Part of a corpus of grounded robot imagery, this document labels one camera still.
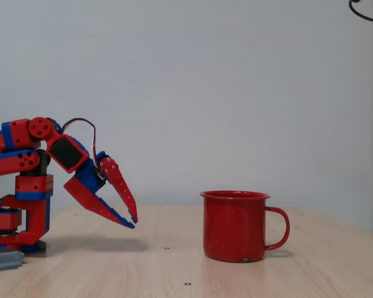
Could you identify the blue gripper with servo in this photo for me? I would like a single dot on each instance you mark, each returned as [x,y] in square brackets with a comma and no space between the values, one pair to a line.
[86,183]

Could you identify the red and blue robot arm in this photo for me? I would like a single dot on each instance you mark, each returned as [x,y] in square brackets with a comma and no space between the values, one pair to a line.
[6,166]

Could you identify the red enamel mug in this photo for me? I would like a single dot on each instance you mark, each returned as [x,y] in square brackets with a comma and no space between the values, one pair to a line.
[233,226]

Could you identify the grey metal table clamp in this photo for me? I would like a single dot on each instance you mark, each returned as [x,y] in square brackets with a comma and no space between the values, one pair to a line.
[3,259]

